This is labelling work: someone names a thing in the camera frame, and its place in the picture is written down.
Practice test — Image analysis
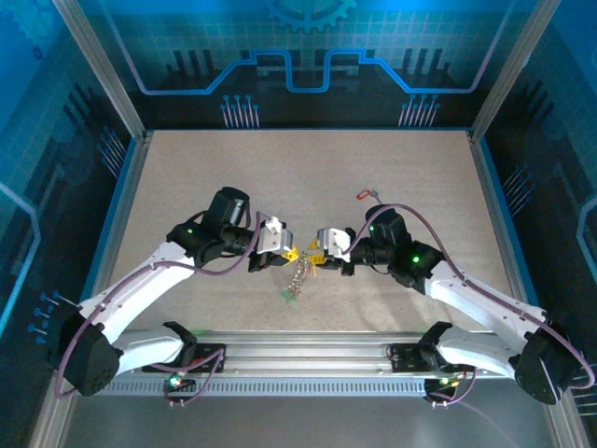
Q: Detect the silver chain necklace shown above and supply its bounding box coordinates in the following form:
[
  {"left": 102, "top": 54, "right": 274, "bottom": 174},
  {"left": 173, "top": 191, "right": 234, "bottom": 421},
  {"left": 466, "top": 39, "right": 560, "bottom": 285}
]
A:
[{"left": 286, "top": 249, "right": 314, "bottom": 300}]

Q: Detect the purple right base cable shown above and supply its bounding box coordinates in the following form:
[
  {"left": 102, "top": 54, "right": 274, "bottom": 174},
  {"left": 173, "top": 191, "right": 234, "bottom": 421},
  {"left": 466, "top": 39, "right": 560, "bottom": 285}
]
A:
[{"left": 424, "top": 367, "right": 478, "bottom": 408}]

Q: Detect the aluminium frame side beam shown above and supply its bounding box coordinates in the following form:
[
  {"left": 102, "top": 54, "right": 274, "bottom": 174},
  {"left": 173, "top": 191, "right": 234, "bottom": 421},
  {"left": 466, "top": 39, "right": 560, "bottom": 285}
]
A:
[
  {"left": 467, "top": 130, "right": 590, "bottom": 448},
  {"left": 35, "top": 130, "right": 156, "bottom": 448}
]

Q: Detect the slotted grey cable duct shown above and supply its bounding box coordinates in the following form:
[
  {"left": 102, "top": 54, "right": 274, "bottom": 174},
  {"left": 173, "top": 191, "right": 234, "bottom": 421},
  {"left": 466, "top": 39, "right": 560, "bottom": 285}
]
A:
[{"left": 100, "top": 375, "right": 467, "bottom": 399}]

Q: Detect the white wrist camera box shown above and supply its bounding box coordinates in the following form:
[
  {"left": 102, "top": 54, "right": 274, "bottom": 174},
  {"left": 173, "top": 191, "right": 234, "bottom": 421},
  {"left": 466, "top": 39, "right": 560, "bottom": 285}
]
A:
[
  {"left": 315, "top": 227, "right": 352, "bottom": 262},
  {"left": 256, "top": 216, "right": 296, "bottom": 256}
]

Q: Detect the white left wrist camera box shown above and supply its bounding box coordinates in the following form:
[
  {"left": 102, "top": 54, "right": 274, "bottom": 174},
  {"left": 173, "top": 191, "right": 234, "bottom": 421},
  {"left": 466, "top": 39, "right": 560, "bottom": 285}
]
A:
[{"left": 256, "top": 216, "right": 296, "bottom": 256}]

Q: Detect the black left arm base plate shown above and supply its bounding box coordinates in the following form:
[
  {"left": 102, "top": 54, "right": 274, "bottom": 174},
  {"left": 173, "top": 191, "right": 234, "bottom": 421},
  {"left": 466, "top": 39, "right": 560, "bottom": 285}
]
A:
[{"left": 142, "top": 343, "right": 228, "bottom": 374}]

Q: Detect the aluminium frame post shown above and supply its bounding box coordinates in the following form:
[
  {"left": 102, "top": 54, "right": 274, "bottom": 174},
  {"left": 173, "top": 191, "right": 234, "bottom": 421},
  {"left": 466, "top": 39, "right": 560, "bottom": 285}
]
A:
[
  {"left": 469, "top": 0, "right": 562, "bottom": 137},
  {"left": 51, "top": 0, "right": 146, "bottom": 137}
]

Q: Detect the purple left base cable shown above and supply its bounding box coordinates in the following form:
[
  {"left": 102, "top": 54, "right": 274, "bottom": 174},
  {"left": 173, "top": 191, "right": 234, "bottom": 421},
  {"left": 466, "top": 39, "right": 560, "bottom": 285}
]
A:
[{"left": 161, "top": 349, "right": 226, "bottom": 408}]

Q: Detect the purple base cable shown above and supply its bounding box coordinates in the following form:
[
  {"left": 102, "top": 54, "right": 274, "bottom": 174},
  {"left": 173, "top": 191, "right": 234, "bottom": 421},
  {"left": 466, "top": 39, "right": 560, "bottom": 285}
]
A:
[
  {"left": 424, "top": 367, "right": 478, "bottom": 408},
  {"left": 161, "top": 349, "right": 226, "bottom": 408}
]

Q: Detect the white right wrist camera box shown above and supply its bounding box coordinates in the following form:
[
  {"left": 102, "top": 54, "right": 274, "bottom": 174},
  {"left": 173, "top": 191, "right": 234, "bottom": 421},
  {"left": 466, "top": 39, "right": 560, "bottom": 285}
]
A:
[{"left": 315, "top": 227, "right": 352, "bottom": 262}]

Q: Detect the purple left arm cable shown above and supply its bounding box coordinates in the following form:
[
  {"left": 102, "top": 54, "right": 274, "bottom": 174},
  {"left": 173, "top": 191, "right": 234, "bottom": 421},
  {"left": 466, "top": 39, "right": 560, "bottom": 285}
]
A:
[{"left": 53, "top": 210, "right": 281, "bottom": 400}]

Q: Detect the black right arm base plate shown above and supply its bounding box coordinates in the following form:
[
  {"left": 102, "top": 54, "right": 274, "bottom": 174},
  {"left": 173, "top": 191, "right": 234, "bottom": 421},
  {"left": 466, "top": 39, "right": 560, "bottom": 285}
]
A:
[{"left": 388, "top": 343, "right": 467, "bottom": 375}]

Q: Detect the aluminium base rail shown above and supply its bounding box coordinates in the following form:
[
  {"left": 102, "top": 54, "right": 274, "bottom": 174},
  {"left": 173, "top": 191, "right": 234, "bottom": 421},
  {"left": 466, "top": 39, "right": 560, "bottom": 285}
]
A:
[{"left": 139, "top": 329, "right": 514, "bottom": 375}]

